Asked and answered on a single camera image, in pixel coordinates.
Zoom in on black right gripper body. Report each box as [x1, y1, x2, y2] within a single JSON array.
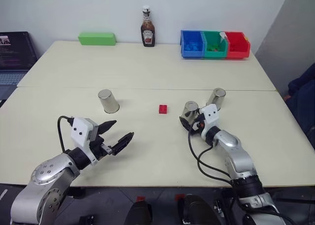
[[190, 112, 207, 136]]

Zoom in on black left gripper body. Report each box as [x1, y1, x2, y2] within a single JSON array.
[[90, 133, 114, 161]]

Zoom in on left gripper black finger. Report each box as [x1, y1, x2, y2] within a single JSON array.
[[98, 120, 117, 135], [111, 131, 135, 157]]

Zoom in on steel cup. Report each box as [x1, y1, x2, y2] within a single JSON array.
[[180, 101, 200, 129], [97, 89, 121, 114], [206, 87, 227, 110]]

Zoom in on blue plastic storage bin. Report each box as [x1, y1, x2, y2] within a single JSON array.
[[180, 30, 206, 60]]

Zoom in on green plastic storage bin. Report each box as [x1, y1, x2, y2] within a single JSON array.
[[200, 31, 228, 60]]

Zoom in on pile of blue blocks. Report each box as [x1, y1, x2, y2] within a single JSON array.
[[185, 41, 201, 52]]

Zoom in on red plastic storage bin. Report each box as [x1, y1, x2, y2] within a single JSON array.
[[224, 32, 251, 60]]

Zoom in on dark rounded shape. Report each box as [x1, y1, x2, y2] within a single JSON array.
[[124, 200, 154, 225], [180, 194, 218, 225]]

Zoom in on green rectangular box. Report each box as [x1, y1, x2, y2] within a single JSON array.
[[78, 32, 117, 47]]

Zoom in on ketchup bottle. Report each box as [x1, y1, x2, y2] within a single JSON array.
[[140, 5, 156, 48]]

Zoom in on person in dark blue clothes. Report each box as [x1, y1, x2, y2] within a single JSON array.
[[284, 62, 315, 147]]

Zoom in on grey laptop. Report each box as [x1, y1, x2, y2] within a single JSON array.
[[0, 31, 38, 100]]

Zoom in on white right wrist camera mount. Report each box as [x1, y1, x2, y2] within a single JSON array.
[[197, 104, 220, 140]]

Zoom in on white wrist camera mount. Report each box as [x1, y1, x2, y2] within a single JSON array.
[[197, 104, 220, 140], [70, 116, 99, 166]]

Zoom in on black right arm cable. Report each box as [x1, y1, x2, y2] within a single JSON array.
[[188, 129, 237, 187]]

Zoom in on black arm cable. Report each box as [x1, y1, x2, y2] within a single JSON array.
[[57, 115, 75, 153], [188, 129, 237, 187]]

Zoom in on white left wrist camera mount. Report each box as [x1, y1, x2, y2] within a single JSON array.
[[70, 116, 99, 166]]

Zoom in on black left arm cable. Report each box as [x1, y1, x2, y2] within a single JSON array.
[[57, 115, 75, 153]]

